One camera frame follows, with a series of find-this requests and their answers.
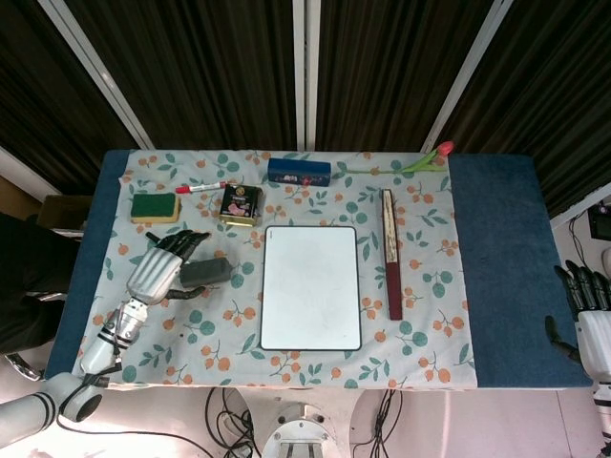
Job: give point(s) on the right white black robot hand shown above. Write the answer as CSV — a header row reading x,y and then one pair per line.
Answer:
x,y
596,334

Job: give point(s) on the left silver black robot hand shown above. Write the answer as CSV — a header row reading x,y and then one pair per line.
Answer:
x,y
155,272

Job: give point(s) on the grey whiteboard eraser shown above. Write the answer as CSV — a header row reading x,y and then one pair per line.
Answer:
x,y
207,272

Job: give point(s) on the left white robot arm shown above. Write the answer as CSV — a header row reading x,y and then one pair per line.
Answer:
x,y
102,346

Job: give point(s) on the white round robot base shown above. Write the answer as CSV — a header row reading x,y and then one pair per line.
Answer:
x,y
301,434

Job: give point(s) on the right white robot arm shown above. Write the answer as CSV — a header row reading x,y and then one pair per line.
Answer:
x,y
603,410

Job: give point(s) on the red white marker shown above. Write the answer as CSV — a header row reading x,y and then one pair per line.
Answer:
x,y
200,187

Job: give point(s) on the folded dark red hand fan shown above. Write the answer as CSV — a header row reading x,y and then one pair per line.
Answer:
x,y
392,248

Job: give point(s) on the black teal marker pen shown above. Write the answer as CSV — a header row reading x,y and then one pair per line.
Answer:
x,y
152,236

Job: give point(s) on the green yellow scrub sponge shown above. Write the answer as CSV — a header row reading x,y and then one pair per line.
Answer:
x,y
155,206

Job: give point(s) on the blue felt table cover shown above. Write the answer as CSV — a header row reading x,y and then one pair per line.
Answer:
x,y
511,267

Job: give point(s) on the black gold tin can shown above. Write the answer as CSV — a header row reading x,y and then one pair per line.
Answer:
x,y
241,205

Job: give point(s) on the brown cardboard box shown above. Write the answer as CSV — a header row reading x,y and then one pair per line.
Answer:
x,y
64,210

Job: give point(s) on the black fabric mass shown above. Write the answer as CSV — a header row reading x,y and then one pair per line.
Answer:
x,y
33,281

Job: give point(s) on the chrome chair leg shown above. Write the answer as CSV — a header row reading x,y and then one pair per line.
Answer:
x,y
21,366

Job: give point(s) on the blue printed pencil box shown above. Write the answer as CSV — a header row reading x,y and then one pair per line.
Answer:
x,y
300,172

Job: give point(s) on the floral printed tablecloth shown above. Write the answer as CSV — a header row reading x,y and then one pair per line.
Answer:
x,y
420,267

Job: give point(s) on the black pleated curtain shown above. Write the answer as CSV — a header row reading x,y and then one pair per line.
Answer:
x,y
200,71
43,105
549,95
382,71

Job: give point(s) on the pink tulip with green stem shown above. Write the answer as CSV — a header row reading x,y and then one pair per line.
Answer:
x,y
420,164

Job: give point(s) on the white whiteboard with black frame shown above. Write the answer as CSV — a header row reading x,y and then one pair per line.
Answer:
x,y
310,286

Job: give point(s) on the white metal frame post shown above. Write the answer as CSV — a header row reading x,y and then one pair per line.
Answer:
x,y
305,71
465,76
95,71

